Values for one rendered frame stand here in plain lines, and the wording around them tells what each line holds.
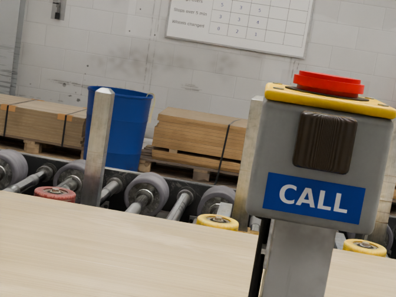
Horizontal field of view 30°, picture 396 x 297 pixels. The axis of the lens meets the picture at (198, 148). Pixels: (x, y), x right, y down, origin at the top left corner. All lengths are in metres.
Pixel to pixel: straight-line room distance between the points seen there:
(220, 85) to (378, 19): 1.69
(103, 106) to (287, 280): 1.15
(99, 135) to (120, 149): 4.46
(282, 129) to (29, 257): 0.73
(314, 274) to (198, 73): 7.20
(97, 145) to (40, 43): 6.40
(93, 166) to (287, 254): 1.16
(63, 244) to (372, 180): 0.80
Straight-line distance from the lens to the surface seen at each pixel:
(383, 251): 1.42
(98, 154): 1.56
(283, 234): 0.42
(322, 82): 0.41
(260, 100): 1.50
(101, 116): 1.55
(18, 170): 2.04
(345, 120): 0.39
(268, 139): 0.40
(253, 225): 1.81
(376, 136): 0.40
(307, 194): 0.40
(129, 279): 1.04
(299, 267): 0.43
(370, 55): 7.63
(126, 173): 2.09
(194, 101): 7.63
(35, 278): 1.00
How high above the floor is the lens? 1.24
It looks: 9 degrees down
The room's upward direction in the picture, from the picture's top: 9 degrees clockwise
